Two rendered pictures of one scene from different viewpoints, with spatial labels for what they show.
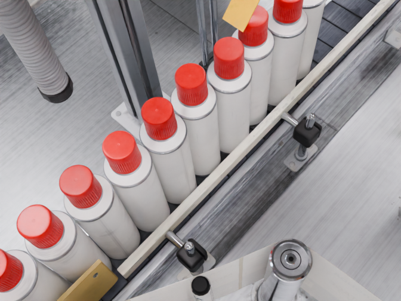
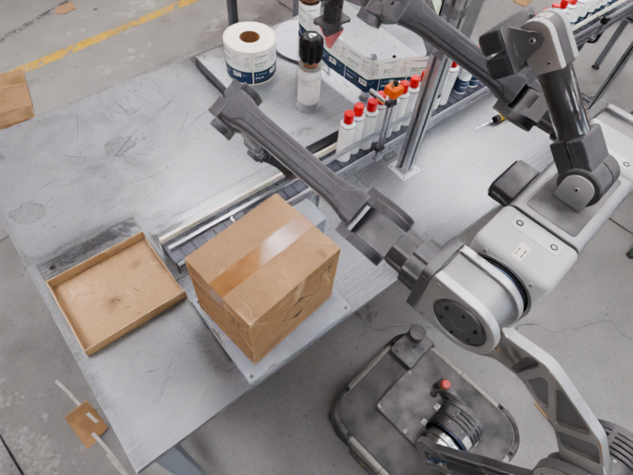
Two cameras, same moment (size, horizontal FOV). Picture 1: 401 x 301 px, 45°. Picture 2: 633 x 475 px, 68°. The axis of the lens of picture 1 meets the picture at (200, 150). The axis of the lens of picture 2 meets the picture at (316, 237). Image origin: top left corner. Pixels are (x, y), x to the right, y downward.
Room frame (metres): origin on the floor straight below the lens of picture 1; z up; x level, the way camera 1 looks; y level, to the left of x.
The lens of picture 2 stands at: (1.58, -0.31, 2.09)
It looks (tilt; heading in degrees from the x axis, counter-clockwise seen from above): 56 degrees down; 175
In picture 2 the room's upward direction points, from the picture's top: 7 degrees clockwise
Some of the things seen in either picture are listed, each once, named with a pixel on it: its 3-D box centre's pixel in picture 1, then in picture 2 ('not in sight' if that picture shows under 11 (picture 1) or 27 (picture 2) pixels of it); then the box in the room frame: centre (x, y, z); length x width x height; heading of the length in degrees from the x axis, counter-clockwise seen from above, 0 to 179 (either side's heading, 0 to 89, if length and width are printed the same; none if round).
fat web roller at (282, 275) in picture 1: (281, 280); (367, 77); (0.10, -0.06, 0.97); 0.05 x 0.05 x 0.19
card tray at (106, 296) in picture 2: not in sight; (117, 288); (0.97, -0.82, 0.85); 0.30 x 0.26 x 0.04; 130
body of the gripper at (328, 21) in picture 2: not in sight; (332, 12); (0.24, -0.23, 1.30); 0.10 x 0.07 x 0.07; 132
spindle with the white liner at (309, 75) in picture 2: not in sight; (309, 73); (0.17, -0.29, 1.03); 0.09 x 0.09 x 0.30
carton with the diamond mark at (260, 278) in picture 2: not in sight; (265, 279); (0.99, -0.39, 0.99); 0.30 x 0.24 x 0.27; 136
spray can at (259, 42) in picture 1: (250, 70); (367, 123); (0.36, -0.08, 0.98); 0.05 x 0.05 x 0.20
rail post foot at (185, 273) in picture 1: (196, 269); not in sight; (0.16, 0.03, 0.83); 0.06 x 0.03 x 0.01; 128
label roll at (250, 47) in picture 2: not in sight; (251, 53); (-0.03, -0.52, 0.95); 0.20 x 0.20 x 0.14
